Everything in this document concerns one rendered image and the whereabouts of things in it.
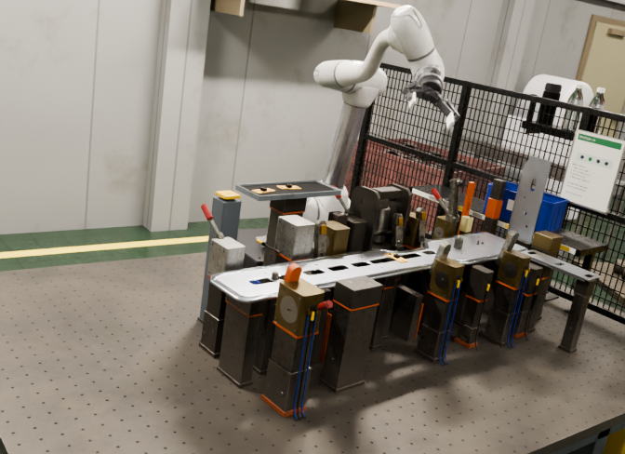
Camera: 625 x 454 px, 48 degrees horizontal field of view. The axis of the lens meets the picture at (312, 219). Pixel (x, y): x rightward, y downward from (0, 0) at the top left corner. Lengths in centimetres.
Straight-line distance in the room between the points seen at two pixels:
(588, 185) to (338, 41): 343
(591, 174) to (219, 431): 192
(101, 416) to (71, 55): 346
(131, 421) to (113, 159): 357
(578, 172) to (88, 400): 214
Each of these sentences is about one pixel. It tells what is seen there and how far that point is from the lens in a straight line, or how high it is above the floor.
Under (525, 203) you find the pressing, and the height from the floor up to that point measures 115.
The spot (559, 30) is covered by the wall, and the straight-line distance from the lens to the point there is 837.
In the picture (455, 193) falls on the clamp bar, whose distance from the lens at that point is 284.
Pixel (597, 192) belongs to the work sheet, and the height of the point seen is 122.
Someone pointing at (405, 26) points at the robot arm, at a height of 176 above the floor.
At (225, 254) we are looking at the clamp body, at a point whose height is 104.
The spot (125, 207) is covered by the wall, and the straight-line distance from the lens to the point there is 546.
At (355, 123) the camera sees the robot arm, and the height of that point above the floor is 133.
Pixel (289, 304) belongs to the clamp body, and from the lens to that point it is 188.
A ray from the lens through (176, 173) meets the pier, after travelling 537.
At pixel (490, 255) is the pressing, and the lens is 269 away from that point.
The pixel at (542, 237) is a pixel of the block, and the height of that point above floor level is 105.
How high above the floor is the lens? 177
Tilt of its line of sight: 16 degrees down
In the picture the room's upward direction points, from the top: 9 degrees clockwise
